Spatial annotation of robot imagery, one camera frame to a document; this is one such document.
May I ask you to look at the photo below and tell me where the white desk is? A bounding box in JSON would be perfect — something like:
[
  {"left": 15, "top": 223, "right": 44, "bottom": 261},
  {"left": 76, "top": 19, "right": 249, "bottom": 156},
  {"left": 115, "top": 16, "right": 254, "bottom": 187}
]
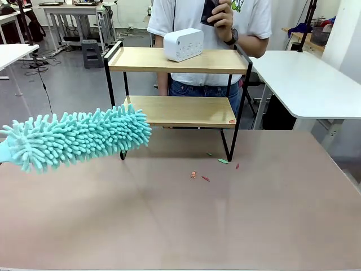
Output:
[{"left": 0, "top": 7, "right": 33, "bottom": 45}]

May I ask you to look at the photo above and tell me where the large white table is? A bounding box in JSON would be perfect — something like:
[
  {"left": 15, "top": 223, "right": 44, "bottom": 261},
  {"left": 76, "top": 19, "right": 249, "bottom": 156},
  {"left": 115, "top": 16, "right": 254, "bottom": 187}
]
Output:
[{"left": 248, "top": 50, "right": 361, "bottom": 130}]

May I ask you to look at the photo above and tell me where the black backpack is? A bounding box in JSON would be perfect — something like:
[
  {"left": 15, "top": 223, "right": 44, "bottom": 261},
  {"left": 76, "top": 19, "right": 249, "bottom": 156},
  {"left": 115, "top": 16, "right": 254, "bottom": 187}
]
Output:
[{"left": 27, "top": 10, "right": 46, "bottom": 43}]

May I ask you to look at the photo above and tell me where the white cube power strip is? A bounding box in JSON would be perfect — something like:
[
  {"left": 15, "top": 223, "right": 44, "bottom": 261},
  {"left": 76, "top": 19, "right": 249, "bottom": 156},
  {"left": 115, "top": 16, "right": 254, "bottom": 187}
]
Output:
[{"left": 163, "top": 28, "right": 205, "bottom": 63}]

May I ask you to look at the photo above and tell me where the dark wristwatch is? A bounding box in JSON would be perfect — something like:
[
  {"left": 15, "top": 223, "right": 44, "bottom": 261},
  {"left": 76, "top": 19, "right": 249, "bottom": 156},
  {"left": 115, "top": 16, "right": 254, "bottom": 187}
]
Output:
[{"left": 224, "top": 27, "right": 240, "bottom": 46}]

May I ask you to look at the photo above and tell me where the person's left hand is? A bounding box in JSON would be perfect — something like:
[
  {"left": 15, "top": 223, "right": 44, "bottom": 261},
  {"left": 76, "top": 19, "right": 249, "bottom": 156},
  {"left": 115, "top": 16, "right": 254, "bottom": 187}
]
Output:
[{"left": 206, "top": 0, "right": 235, "bottom": 37}]

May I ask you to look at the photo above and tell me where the wooden side bench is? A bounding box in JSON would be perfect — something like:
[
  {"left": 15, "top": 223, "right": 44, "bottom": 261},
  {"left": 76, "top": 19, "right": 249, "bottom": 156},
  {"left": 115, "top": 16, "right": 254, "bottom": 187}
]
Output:
[{"left": 281, "top": 27, "right": 327, "bottom": 53}]

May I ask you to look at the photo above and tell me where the grey step stool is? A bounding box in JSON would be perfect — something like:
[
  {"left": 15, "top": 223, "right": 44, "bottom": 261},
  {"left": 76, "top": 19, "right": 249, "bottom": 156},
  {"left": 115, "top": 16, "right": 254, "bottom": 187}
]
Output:
[{"left": 81, "top": 39, "right": 105, "bottom": 69}]

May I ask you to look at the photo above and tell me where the two-tier wooden black-frame shelf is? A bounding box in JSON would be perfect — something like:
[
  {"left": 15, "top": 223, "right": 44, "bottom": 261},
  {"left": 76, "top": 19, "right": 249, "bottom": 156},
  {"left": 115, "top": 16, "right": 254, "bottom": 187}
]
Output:
[{"left": 103, "top": 41, "right": 253, "bottom": 163}]

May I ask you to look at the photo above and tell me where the person's left forearm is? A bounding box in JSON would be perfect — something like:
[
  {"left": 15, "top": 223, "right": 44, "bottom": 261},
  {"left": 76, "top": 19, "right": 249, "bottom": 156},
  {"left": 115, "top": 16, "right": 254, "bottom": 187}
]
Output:
[{"left": 224, "top": 28, "right": 268, "bottom": 59}]

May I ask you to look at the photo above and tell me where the small white table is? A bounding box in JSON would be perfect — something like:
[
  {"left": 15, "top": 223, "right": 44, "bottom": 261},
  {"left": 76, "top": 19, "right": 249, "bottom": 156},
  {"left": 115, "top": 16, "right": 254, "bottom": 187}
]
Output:
[{"left": 0, "top": 43, "right": 40, "bottom": 97}]

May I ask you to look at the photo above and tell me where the teal chenille duster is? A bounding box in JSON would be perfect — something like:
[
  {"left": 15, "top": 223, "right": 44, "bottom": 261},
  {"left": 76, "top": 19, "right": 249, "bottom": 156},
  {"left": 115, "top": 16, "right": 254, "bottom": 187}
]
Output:
[{"left": 0, "top": 103, "right": 153, "bottom": 174}]

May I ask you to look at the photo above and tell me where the blue cloth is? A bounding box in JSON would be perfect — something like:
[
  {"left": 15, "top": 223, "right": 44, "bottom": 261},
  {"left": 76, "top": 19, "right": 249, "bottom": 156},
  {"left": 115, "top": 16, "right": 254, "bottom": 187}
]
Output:
[{"left": 287, "top": 22, "right": 314, "bottom": 38}]

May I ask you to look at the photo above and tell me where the person in white t-shirt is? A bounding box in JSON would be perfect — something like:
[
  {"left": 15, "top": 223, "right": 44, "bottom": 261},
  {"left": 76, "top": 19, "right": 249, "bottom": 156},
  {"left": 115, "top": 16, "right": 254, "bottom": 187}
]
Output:
[{"left": 147, "top": 0, "right": 272, "bottom": 117}]

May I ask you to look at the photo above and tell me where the black floor cable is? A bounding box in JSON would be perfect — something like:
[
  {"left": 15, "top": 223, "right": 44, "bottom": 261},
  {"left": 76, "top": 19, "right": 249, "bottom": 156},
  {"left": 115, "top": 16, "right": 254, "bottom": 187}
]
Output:
[{"left": 33, "top": 53, "right": 55, "bottom": 116}]

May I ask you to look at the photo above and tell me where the grey metal workbench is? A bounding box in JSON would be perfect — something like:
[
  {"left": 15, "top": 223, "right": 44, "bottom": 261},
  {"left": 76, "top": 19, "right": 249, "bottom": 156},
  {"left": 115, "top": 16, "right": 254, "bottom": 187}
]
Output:
[{"left": 38, "top": 1, "right": 117, "bottom": 53}]

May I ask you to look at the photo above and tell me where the dark plastic crate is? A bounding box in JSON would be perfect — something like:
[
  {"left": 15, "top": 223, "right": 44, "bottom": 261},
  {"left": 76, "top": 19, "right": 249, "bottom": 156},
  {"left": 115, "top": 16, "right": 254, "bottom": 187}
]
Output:
[{"left": 311, "top": 26, "right": 331, "bottom": 46}]

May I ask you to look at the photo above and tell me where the person's right forearm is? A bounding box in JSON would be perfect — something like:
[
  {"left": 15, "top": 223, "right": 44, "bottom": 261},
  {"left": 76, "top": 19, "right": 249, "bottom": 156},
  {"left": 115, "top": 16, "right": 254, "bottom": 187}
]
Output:
[{"left": 156, "top": 72, "right": 170, "bottom": 97}]

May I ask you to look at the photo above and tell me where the black stand pole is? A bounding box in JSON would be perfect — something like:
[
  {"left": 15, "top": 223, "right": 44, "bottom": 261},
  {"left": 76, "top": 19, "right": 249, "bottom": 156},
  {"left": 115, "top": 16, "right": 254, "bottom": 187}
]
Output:
[{"left": 17, "top": 0, "right": 37, "bottom": 47}]

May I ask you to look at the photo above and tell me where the black box under table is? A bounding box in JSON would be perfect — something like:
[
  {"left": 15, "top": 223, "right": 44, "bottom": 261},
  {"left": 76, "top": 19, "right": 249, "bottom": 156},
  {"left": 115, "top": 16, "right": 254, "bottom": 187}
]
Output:
[{"left": 262, "top": 94, "right": 297, "bottom": 131}]

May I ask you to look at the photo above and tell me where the black tripod pole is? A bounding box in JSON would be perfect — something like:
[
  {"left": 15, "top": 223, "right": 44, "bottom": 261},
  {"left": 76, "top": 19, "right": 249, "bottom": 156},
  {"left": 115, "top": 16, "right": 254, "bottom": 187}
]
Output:
[{"left": 298, "top": 0, "right": 319, "bottom": 53}]

